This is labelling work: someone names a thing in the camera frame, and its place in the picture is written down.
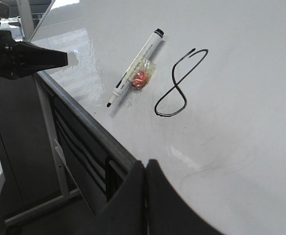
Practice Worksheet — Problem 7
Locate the white whiteboard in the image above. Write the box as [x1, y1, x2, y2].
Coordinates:
[31, 0, 286, 235]

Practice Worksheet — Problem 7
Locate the white whiteboard marker pen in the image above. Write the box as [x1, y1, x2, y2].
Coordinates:
[106, 28, 164, 107]

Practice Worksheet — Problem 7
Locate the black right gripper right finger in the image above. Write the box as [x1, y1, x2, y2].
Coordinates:
[145, 159, 221, 235]

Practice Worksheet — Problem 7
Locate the dark grey cabinet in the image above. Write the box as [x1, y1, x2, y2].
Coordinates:
[0, 76, 59, 213]

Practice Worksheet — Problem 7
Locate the white whiteboard stand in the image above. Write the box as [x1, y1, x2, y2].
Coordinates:
[4, 75, 81, 227]

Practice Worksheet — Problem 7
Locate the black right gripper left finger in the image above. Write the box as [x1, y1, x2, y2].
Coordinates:
[76, 161, 146, 235]

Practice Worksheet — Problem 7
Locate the red round magnet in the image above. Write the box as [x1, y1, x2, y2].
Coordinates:
[131, 70, 148, 89]

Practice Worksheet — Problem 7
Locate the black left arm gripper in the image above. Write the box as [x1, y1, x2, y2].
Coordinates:
[0, 30, 68, 80]

